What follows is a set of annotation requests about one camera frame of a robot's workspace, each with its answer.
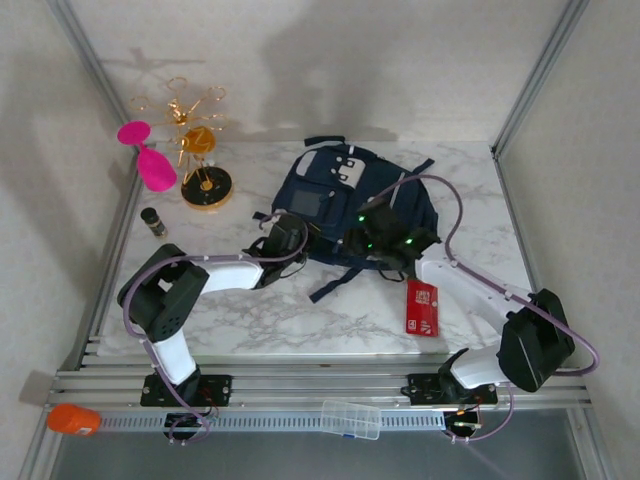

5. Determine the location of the navy blue backpack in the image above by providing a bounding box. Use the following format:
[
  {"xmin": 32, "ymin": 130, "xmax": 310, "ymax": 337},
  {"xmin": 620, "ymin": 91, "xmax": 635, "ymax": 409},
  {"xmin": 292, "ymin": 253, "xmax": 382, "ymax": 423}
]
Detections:
[{"xmin": 252, "ymin": 136, "xmax": 440, "ymax": 304}]

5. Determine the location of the red booklet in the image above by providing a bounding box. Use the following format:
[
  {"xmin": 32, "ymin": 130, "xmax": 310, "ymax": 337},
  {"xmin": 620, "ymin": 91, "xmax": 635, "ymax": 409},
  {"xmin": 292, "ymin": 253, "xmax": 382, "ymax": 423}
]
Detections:
[{"xmin": 404, "ymin": 278, "xmax": 441, "ymax": 339}]

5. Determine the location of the white marble board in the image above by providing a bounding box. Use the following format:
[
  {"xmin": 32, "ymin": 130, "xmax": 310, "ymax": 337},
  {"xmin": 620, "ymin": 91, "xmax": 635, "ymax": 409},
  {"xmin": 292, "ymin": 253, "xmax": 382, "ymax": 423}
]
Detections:
[{"xmin": 97, "ymin": 140, "xmax": 551, "ymax": 357}]

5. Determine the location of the amber wine glass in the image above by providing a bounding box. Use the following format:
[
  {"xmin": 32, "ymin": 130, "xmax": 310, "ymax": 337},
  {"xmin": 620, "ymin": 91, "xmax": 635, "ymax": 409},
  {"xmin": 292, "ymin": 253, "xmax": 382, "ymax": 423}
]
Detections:
[{"xmin": 179, "ymin": 127, "xmax": 217, "ymax": 156}]

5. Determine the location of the small spice jar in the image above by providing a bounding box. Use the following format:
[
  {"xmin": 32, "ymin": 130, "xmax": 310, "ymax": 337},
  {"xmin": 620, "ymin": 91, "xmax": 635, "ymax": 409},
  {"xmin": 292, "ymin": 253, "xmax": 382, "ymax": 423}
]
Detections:
[{"xmin": 140, "ymin": 207, "xmax": 170, "ymax": 239}]

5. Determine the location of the pink wine glass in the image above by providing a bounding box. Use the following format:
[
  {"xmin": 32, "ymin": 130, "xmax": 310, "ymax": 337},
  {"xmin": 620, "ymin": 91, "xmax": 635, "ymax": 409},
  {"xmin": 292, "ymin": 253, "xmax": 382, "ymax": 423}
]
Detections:
[{"xmin": 118, "ymin": 119, "xmax": 180, "ymax": 192}]

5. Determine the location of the clear plastic organiser box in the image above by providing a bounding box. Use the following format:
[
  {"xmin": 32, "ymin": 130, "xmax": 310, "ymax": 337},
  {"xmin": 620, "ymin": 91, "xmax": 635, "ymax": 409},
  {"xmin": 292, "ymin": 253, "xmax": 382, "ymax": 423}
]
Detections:
[{"xmin": 320, "ymin": 398, "xmax": 382, "ymax": 442}]

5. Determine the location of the orange plastic cup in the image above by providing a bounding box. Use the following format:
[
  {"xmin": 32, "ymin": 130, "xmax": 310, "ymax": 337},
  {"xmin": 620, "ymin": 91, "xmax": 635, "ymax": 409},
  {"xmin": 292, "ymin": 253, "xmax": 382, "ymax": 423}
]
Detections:
[{"xmin": 47, "ymin": 403, "xmax": 101, "ymax": 436}]

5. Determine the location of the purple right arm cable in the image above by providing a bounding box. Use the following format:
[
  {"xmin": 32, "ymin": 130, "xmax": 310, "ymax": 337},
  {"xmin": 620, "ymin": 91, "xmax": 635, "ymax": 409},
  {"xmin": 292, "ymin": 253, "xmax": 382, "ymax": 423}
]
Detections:
[{"xmin": 387, "ymin": 173, "xmax": 601, "ymax": 446}]

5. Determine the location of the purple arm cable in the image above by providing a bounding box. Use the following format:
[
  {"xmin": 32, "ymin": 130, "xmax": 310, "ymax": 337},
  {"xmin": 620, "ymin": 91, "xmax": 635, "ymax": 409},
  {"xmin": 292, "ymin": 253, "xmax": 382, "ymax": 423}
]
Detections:
[
  {"xmin": 122, "ymin": 209, "xmax": 310, "ymax": 446},
  {"xmin": 387, "ymin": 173, "xmax": 601, "ymax": 446}
]

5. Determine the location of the gold wire glass rack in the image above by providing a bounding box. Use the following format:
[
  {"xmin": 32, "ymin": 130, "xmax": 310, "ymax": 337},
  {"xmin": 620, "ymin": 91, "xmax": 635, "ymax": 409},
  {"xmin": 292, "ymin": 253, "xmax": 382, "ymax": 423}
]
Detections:
[{"xmin": 129, "ymin": 77, "xmax": 235, "ymax": 214}]

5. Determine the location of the aluminium mounting rail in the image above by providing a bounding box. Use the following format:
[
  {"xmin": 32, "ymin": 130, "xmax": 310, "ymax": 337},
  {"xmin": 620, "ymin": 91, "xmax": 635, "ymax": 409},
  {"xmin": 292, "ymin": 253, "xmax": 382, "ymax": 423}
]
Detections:
[{"xmin": 44, "ymin": 367, "xmax": 594, "ymax": 407}]

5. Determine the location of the aluminium side rail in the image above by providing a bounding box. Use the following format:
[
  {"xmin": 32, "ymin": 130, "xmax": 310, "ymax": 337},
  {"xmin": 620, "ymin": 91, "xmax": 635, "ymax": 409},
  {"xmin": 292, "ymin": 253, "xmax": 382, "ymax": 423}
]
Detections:
[
  {"xmin": 74, "ymin": 159, "xmax": 146, "ymax": 371},
  {"xmin": 493, "ymin": 149, "xmax": 557, "ymax": 366}
]

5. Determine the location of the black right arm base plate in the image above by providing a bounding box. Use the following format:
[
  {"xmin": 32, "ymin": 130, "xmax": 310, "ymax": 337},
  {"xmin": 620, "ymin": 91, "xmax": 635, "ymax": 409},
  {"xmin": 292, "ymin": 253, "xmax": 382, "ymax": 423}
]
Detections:
[{"xmin": 399, "ymin": 372, "xmax": 500, "ymax": 406}]

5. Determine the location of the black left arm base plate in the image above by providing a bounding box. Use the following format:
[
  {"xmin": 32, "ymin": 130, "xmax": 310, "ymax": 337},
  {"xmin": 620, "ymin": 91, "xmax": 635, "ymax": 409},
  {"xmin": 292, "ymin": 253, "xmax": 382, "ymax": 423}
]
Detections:
[{"xmin": 140, "ymin": 373, "xmax": 234, "ymax": 407}]

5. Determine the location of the slotted grey cable duct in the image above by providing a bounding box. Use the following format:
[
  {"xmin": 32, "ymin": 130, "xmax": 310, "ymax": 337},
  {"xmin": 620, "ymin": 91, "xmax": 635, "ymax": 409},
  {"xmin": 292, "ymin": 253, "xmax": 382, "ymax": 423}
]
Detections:
[{"xmin": 97, "ymin": 410, "xmax": 447, "ymax": 432}]

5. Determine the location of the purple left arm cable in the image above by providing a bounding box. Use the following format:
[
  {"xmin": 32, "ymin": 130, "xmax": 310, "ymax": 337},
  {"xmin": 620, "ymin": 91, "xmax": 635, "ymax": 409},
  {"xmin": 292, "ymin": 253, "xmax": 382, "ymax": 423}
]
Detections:
[{"xmin": 122, "ymin": 209, "xmax": 310, "ymax": 446}]

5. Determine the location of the aluminium frame post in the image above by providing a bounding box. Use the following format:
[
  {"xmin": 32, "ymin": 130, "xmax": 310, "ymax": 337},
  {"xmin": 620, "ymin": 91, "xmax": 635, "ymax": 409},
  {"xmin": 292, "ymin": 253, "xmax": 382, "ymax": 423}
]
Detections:
[
  {"xmin": 47, "ymin": 0, "xmax": 134, "ymax": 131},
  {"xmin": 492, "ymin": 0, "xmax": 591, "ymax": 156}
]

